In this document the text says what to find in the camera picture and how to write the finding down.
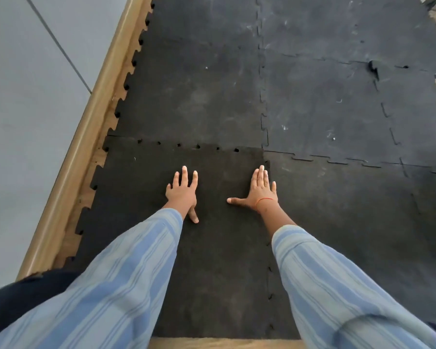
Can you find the person's right hand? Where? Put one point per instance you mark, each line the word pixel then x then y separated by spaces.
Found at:
pixel 259 195

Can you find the person's left hand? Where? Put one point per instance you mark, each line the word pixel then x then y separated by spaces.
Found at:
pixel 181 198

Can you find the person's right thumb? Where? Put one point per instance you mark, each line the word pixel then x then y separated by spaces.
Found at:
pixel 237 201

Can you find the person's right little finger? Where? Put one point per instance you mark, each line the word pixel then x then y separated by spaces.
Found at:
pixel 273 187

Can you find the person's left middle finger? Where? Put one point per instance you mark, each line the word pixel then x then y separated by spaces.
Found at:
pixel 184 176

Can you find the person's right middle finger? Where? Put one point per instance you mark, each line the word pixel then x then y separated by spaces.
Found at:
pixel 261 176

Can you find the person's left little finger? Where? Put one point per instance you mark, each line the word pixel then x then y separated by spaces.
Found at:
pixel 168 189

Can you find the person's left thumb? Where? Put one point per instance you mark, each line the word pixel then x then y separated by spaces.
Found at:
pixel 193 215

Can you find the person's left forearm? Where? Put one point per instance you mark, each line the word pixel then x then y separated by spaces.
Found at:
pixel 120 279

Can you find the person's right forearm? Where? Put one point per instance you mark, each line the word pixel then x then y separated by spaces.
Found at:
pixel 330 287

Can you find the black interlocking foam mat tiles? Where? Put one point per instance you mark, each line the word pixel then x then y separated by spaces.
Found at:
pixel 312 116

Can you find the dark navy trousers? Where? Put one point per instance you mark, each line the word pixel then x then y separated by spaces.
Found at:
pixel 14 301

